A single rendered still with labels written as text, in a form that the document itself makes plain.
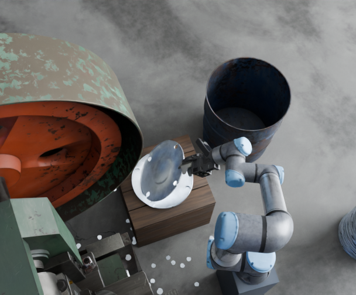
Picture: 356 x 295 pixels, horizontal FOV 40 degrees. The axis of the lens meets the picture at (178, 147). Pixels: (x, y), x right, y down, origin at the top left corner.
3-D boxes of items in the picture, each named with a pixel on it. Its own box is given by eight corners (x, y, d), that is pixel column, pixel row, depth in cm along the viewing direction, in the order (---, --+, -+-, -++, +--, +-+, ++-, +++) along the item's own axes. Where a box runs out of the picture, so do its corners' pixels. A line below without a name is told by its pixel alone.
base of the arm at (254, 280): (263, 244, 213) (267, 239, 204) (275, 279, 207) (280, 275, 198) (229, 254, 211) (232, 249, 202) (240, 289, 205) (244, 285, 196)
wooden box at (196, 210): (185, 161, 277) (188, 133, 245) (209, 223, 262) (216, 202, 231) (116, 182, 270) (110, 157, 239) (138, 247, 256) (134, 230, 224)
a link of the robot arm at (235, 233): (240, 274, 197) (266, 250, 147) (203, 270, 198) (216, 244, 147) (242, 244, 202) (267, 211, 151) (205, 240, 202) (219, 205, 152)
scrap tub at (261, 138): (251, 94, 296) (266, 46, 253) (284, 153, 281) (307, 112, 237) (187, 118, 288) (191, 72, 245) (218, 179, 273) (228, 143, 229)
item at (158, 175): (163, 131, 233) (162, 130, 232) (194, 156, 210) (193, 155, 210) (133, 183, 236) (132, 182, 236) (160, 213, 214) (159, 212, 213)
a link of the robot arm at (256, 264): (270, 278, 197) (277, 272, 185) (237, 274, 197) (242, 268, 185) (271, 249, 202) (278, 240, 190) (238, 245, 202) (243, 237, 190)
